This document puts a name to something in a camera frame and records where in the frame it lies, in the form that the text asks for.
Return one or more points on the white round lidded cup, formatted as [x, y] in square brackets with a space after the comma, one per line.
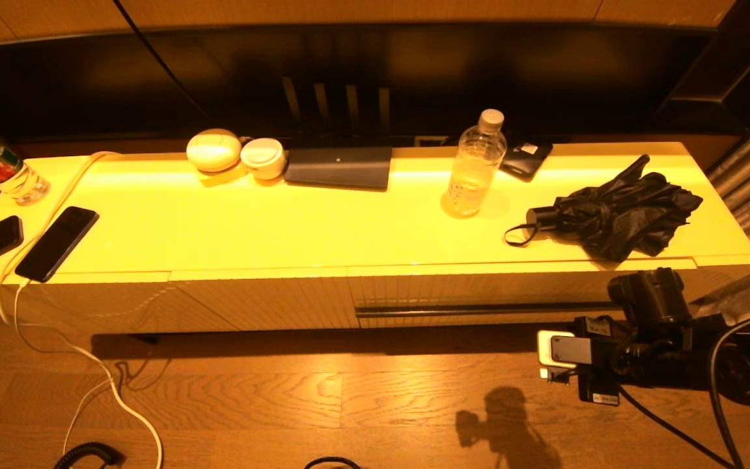
[263, 157]

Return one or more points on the small black labelled device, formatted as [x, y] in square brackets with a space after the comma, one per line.
[523, 165]

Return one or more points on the beige wooden cabinet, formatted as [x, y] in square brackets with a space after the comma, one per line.
[284, 228]

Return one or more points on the clear bottle with colourful label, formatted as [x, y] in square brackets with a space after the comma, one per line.
[4, 170]

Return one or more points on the black umbrella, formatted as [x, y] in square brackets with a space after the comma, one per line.
[616, 215]

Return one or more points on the dark wooden shelf unit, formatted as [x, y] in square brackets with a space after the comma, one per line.
[739, 65]

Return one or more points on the black television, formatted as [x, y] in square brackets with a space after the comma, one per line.
[479, 71]

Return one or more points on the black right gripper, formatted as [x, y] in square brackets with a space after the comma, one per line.
[603, 381]

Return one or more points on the clear bottle with white cap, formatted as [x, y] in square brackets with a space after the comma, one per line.
[472, 176]

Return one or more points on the black smartphone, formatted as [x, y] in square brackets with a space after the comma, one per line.
[56, 243]

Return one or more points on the cream white drawer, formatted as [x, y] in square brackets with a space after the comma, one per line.
[479, 286]

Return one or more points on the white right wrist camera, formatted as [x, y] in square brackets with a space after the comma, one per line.
[554, 348]

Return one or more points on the white oval case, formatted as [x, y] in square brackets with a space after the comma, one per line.
[213, 151]

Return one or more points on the dark grey flat box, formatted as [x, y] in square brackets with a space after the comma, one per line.
[339, 167]

